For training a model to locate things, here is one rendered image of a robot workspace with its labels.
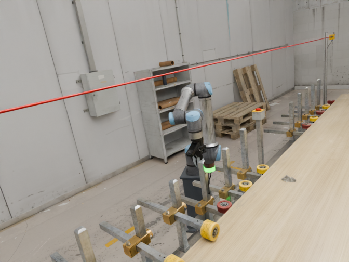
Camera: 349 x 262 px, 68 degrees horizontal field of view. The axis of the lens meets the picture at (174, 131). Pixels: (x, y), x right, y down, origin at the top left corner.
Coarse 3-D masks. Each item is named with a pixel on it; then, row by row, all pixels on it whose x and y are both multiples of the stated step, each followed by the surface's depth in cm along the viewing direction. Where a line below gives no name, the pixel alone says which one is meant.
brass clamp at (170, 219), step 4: (184, 204) 135; (172, 208) 131; (176, 208) 131; (180, 208) 131; (184, 208) 134; (164, 212) 129; (172, 212) 128; (176, 212) 129; (180, 212) 131; (184, 212) 134; (164, 216) 128; (168, 216) 125; (172, 216) 127; (164, 220) 129; (168, 220) 126; (172, 220) 127; (168, 224) 127
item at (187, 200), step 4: (184, 196) 161; (184, 200) 158; (188, 200) 157; (192, 200) 156; (196, 200) 155; (188, 204) 157; (192, 204) 155; (208, 204) 149; (208, 208) 147; (212, 208) 145; (216, 208) 144; (212, 212) 145; (216, 212) 143
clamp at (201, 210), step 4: (212, 196) 156; (212, 200) 153; (196, 204) 149; (204, 204) 148; (212, 204) 154; (196, 208) 148; (200, 208) 146; (204, 208) 147; (196, 212) 149; (200, 212) 147; (204, 212) 148
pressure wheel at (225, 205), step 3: (219, 201) 143; (222, 201) 142; (225, 201) 142; (228, 201) 141; (219, 204) 140; (222, 204) 139; (225, 204) 139; (228, 204) 139; (231, 204) 138; (219, 207) 137; (222, 207) 136; (225, 207) 136; (228, 207) 136; (219, 210) 138; (222, 210) 136; (225, 210) 136; (222, 213) 137
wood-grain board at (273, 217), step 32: (320, 128) 228; (288, 160) 179; (320, 160) 172; (256, 192) 147; (288, 192) 142; (320, 192) 137; (224, 224) 124; (256, 224) 121; (288, 224) 118; (320, 224) 115; (192, 256) 108; (224, 256) 105; (256, 256) 103; (288, 256) 101; (320, 256) 98
